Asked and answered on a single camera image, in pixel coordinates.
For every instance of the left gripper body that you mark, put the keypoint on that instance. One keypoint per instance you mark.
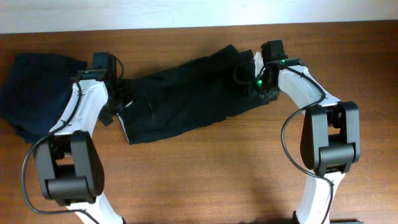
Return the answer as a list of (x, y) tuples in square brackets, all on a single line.
[(125, 98)]

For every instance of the black shorts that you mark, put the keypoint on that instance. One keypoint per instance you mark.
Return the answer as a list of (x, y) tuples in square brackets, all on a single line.
[(193, 95)]

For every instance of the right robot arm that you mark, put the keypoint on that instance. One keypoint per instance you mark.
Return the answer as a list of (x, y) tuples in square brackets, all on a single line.
[(330, 140)]

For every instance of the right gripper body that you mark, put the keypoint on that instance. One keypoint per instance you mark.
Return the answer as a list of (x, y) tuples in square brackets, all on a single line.
[(259, 87)]

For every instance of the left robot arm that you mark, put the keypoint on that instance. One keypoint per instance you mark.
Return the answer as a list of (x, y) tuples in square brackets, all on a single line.
[(67, 163)]

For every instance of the folded navy blue garment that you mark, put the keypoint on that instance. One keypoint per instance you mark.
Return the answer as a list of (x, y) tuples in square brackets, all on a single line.
[(37, 91)]

